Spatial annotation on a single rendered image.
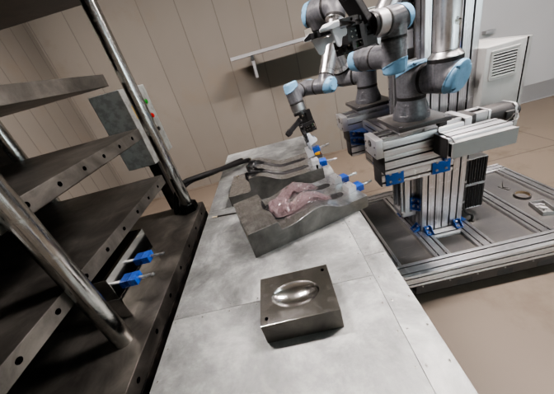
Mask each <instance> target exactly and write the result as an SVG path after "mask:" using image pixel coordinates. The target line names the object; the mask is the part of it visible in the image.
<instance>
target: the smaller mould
mask: <svg viewBox="0 0 554 394"><path fill-rule="evenodd" d="M341 327H344V322H343V318H342V314H341V309H340V305H339V302H338V299H337V296H336V292H335V290H334V287H333V284H332V282H331V276H330V274H329V271H328V269H327V266H326V265H320V266H316V267H312V268H309V269H305V270H299V271H294V272H291V273H287V274H281V275H277V276H273V277H269V278H266V279H261V329H262V331H263V334H264V336H265V338H266V340H267V343H272V342H276V341H280V340H287V339H291V338H295V337H299V336H303V335H310V334H314V333H318V332H322V331H329V330H333V329H337V328H341Z"/></svg>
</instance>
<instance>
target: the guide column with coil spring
mask: <svg viewBox="0 0 554 394"><path fill-rule="evenodd" d="M0 223H1V224H2V226H3V227H4V228H5V229H6V230H7V231H8V232H9V233H10V234H11V235H12V237H13V238H14V239H15V240H16V241H17V242H18V243H19V244H20V245H21V246H22V247H23V249H24V250H25V251H26V252H27V253H28V254H29V255H30V256H31V257H32V258H33V259H34V261H35V262H36V263H37V264H38V265H39V266H40V267H41V268H42V269H43V270H44V271H45V273H46V274H47V275H48V276H49V277H50V278H51V279H52V280H53V281H54V282H55V283H56V284H57V285H58V286H59V287H60V288H61V289H62V290H63V291H64V292H65V294H66V295H67V296H68V297H69V298H70V299H71V300H72V301H73V302H74V303H75V304H76V306H77V307H78V308H79V309H80V310H81V311H82V312H83V313H84V314H85V315H86V316H87V318H88V319H89V320H90V321H91V322H92V323H93V324H94V325H95V326H96V327H97V329H98V330H99V331H100V332H101V333H102V334H103V335H104V336H105V337H106V338H107V339H108V341H109V342H110V343H111V344H112V345H113V346H114V347H116V349H123V348H124V347H126V346H127V345H128V344H129V343H130V342H131V341H132V339H133V338H134V333H133V332H132V331H131V330H130V329H129V327H128V326H127V325H126V324H125V322H124V321H123V320H122V319H121V317H120V316H119V315H118V314H117V312H116V311H115V310H114V309H113V307H112V306H111V305H110V304H109V303H108V302H107V301H106V300H105V298H104V297H103V296H102V295H101V293H100V292H99V291H98V290H97V289H96V287H95V286H94V285H93V284H92V282H91V281H90V280H89V279H88V277H87V276H86V275H85V274H84V273H83V272H82V271H81V270H80V268H79V267H78V266H77V265H76V263H75V262H74V261H73V260H72V258H71V257H70V256H69V255H68V253H67V252H66V251H65V250H64V249H63V248H62V247H61V246H60V245H59V243H58V242H57V241H56V240H55V238H54V237H53V236H52V235H51V233H50V232H49V231H48V230H47V228H46V227H45V226H44V225H43V223H42V222H41V221H40V220H39V219H38V218H37V217H36V216H35V214H34V213H33V212H32V211H31V209H30V208H29V207H28V206H27V205H26V203H25V202H24V201H23V200H22V198H21V197H20V196H19V195H18V193H17V192H16V191H15V190H14V189H13V188H12V187H11V186H10V184H9V183H8V182H7V181H6V179H5V178H4V177H3V176H2V174H1V173H0Z"/></svg>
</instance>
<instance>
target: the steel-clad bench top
mask: <svg viewBox="0 0 554 394"><path fill-rule="evenodd" d="M305 147H307V144H306V142H305V140H304V137H303V136H300V137H297V138H291V139H288V140H284V141H281V142H277V143H272V144H269V145H265V146H262V147H259V148H253V149H250V150H246V151H244V152H238V153H234V154H231V155H228V158H227V161H226V163H225V165H226V164H228V163H229V162H233V161H235V160H237V159H239V158H241V157H243V159H246V158H249V157H250V158H251V160H252V159H255V158H258V157H263V158H268V159H271V160H277V161H280V160H284V159H287V158H290V157H294V156H297V155H299V154H302V153H305V152H306V151H305ZM247 164H249V162H247V163H244V164H241V165H239V166H236V167H232V168H230V169H227V170H225V171H223V173H222V175H221V178H220V181H219V183H218V188H217V190H216V193H215V196H214V200H213V203H212V205H211V208H210V211H209V215H208V217H207V220H206V223H205V225H204V230H203V232H202V236H201V238H200V243H199V245H198V248H197V251H196V253H195V258H194V260H193V263H192V266H191V268H190V273H189V275H188V278H187V280H186V283H185V287H184V290H183V293H182V295H181V300H180V302H179V305H178V308H177V310H176V315H175V318H174V321H173V323H172V326H171V330H170V333H169V336H168V338H167V342H166V345H165V348H164V350H163V353H162V357H161V360H160V363H159V365H158V368H157V372H156V375H155V378H154V380H153V384H152V387H151V390H150V393H149V394H478V393H477V391H476V389H475V388H474V386H473V385H472V384H471V382H470V381H469V379H468V377H467V375H466V374H465V373H464V372H463V370H462V368H461V367H460V365H459V364H458V361H457V360H456V359H455V358H454V356H453V354H452V353H451V351H450V350H449V348H448V346H447V345H446V344H445V342H444V340H443V339H442V337H441V336H440V334H439V333H438V332H437V330H436V328H435V327H434V325H433V323H432V322H431V320H430V319H429V318H428V316H427V314H426V313H425V311H424V309H423V308H422V306H421V305H420V304H419V302H418V301H417V299H416V297H415V295H414V294H413V292H412V291H411V290H410V288H409V287H408V285H407V284H406V281H405V280H404V279H403V278H402V276H401V274H400V273H399V271H398V270H397V268H396V266H395V265H394V264H393V262H392V260H391V259H390V257H389V256H388V254H387V253H386V252H385V250H384V248H383V246H382V245H381V243H380V242H379V240H378V239H377V238H376V236H375V235H374V233H373V231H372V229H371V228H370V226H369V225H368V224H367V222H366V221H365V219H364V217H363V215H362V214H361V212H360V211H357V212H355V213H352V214H351V215H349V216H346V217H344V218H342V219H340V220H338V221H335V222H333V223H331V224H329V225H327V226H325V227H322V228H320V229H318V230H316V231H314V232H311V233H309V234H308V235H305V236H303V237H300V238H299V239H297V240H294V241H292V242H290V243H288V244H286V245H283V246H281V247H279V248H277V249H274V250H273V251H270V252H268V253H266V254H264V255H262V256H259V257H257V258H256V256H255V254H254V252H253V250H252V248H251V245H250V243H249V241H248V239H247V237H246V234H245V232H244V230H243V228H242V225H241V223H240V221H239V218H238V216H237V214H236V210H235V208H234V206H232V204H231V201H230V199H229V194H230V190H231V186H232V179H233V177H234V176H237V175H241V174H244V173H246V172H248V171H247V170H246V165H247ZM227 213H235V214H231V215H226V216H222V217H216V218H212V217H213V216H218V215H223V214H227ZM320 265H326V266H327V269H328V271H329V274H330V276H331V282H332V284H333V287H334V290H335V292H336V296H337V299H338V302H339V305H340V309H341V314H342V318H343V322H344V327H341V328H337V329H333V330H329V331H322V332H318V333H314V334H310V335H303V336H299V337H295V338H291V339H287V340H280V341H276V342H272V343H267V340H266V338H265V336H264V334H263V331H262V329H261V279H266V278H269V277H273V276H277V275H281V274H287V273H291V272H294V271H299V270H305V269H309V268H312V267H316V266H320ZM388 304H389V305H388ZM398 323H399V324H398ZM408 342H409V343H408ZM417 359H418V360H417ZM418 361H419V362H418ZM427 378H428V379H427ZM428 380H429V381H428Z"/></svg>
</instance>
